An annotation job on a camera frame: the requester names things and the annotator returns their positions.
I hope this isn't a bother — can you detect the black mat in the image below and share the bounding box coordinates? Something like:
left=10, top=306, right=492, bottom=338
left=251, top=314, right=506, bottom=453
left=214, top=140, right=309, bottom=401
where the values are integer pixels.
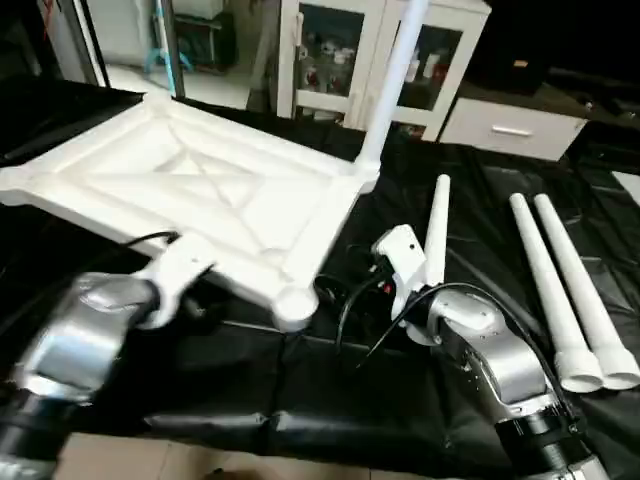
left=0, top=78, right=640, bottom=473

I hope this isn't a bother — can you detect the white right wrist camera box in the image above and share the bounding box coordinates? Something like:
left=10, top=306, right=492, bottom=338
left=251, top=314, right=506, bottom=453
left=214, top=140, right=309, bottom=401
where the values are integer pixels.
left=371, top=225, right=431, bottom=323

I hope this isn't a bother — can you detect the white drawer unit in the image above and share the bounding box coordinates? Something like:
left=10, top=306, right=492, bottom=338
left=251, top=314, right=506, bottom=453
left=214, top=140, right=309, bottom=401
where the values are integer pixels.
left=439, top=96, right=589, bottom=162

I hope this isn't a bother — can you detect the white glass door cabinet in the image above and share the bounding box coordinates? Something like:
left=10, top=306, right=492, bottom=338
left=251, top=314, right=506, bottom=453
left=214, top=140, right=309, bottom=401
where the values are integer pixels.
left=276, top=0, right=492, bottom=142

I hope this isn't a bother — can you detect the grey metal pole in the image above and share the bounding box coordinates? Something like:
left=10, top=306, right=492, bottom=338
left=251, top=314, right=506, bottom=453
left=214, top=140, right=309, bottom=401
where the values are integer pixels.
left=159, top=0, right=187, bottom=100

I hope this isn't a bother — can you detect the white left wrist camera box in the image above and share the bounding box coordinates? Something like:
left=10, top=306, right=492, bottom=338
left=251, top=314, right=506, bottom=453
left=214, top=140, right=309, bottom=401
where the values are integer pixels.
left=134, top=235, right=217, bottom=332

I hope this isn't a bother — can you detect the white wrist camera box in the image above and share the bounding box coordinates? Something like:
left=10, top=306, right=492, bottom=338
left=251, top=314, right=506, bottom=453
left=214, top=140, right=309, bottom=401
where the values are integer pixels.
left=134, top=235, right=217, bottom=332
left=371, top=225, right=431, bottom=323

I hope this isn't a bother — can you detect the white plastic table leg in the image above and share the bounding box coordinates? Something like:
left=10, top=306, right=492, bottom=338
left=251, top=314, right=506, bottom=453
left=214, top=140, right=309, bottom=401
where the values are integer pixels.
left=405, top=174, right=453, bottom=348
left=532, top=193, right=640, bottom=392
left=509, top=193, right=605, bottom=394
left=352, top=0, right=432, bottom=172

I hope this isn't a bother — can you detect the white plastic table top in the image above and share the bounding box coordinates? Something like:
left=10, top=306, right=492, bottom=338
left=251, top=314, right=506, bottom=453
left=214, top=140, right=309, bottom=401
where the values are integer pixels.
left=0, top=94, right=382, bottom=334

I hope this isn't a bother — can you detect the black speaker box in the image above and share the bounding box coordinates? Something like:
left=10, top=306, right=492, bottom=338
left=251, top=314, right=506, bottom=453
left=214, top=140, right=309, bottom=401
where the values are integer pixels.
left=478, top=38, right=563, bottom=97

